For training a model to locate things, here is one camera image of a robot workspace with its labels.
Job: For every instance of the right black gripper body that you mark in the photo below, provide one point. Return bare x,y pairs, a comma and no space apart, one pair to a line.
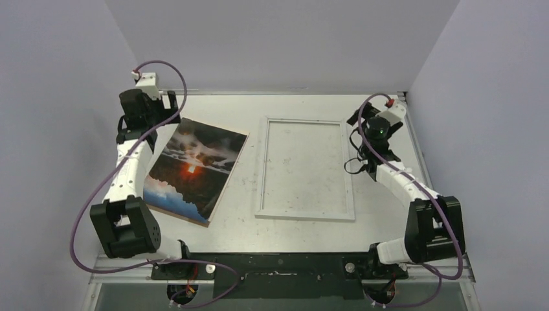
397,127

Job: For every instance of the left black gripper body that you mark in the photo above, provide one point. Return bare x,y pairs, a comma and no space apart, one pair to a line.
157,112

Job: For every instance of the sunset landscape photo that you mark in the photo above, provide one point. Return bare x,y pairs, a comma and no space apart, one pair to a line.
191,173

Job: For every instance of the white picture frame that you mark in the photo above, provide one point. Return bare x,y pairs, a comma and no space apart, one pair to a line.
301,170

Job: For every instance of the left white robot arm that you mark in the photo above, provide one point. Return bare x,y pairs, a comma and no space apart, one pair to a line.
124,224

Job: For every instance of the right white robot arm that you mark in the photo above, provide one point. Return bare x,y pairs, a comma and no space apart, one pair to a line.
434,228

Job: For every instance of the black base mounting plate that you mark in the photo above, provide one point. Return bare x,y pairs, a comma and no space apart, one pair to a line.
285,275

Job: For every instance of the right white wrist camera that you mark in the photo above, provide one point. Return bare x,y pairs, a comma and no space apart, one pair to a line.
395,111

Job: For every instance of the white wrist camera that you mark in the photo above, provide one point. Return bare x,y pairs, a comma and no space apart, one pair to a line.
147,83
395,111

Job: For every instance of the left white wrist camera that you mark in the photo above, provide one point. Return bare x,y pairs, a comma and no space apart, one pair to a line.
147,83

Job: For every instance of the aluminium front rail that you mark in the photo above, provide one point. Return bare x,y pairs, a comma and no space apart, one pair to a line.
142,274

